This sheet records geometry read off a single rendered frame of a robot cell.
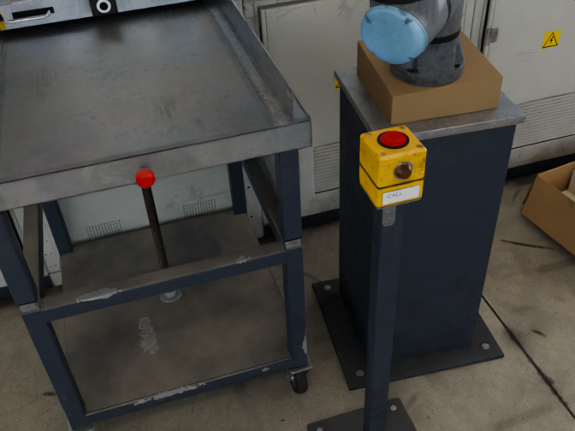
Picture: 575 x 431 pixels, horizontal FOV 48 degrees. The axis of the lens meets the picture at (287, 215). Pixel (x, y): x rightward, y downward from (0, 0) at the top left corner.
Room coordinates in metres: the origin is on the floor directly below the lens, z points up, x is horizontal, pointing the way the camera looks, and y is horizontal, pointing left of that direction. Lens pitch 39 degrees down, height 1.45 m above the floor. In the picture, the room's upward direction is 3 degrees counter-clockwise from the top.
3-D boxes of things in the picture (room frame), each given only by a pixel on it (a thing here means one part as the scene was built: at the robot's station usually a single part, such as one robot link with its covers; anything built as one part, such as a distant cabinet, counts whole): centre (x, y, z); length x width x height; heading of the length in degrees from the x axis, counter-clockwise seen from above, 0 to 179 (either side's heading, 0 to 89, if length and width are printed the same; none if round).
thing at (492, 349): (1.28, -0.32, 0.01); 0.44 x 0.40 x 0.02; 100
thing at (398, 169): (0.81, -0.18, 0.87); 0.03 x 0.01 x 0.03; 105
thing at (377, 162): (0.85, -0.17, 0.85); 0.08 x 0.08 x 0.10; 15
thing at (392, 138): (0.85, -0.17, 0.90); 0.04 x 0.04 x 0.02
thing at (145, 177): (0.91, 0.24, 0.82); 0.04 x 0.03 x 0.03; 15
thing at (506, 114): (1.28, -0.32, 0.74); 0.32 x 0.32 x 0.02; 10
